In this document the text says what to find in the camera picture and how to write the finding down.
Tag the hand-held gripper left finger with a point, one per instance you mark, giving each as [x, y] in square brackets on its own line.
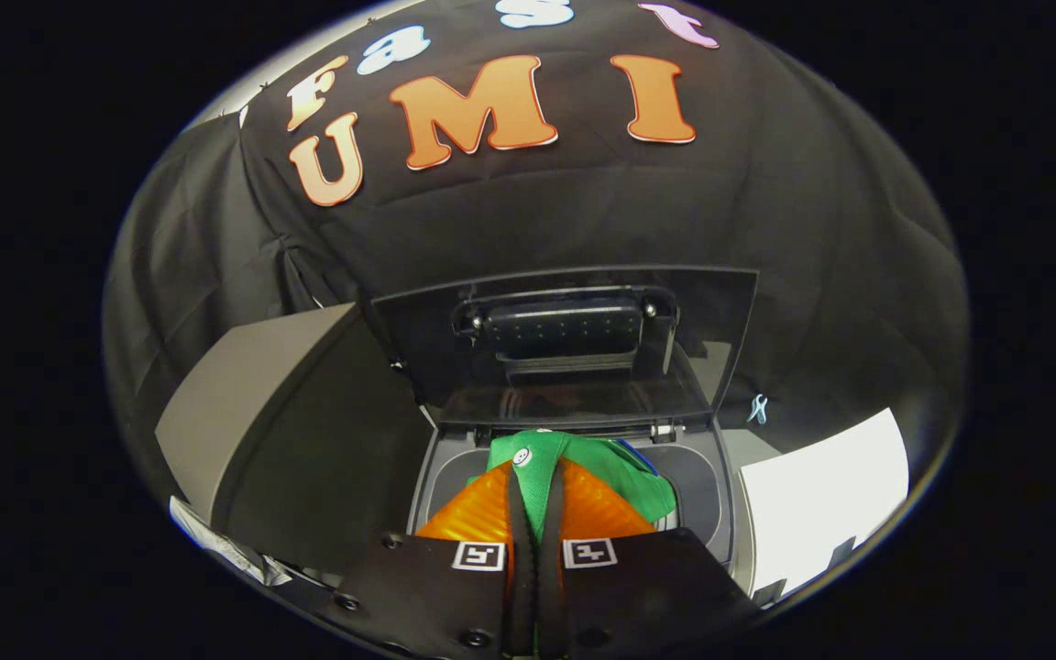
[418, 596]

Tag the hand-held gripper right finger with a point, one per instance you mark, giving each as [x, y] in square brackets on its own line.
[647, 596]

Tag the green polo shirt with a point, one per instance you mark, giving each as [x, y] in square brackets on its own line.
[620, 472]

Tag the clear plastic wrap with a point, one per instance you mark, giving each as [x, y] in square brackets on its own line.
[216, 541]

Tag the light blue clip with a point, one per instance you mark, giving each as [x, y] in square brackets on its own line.
[757, 409]

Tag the black backdrop cloth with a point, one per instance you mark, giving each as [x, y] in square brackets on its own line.
[812, 229]

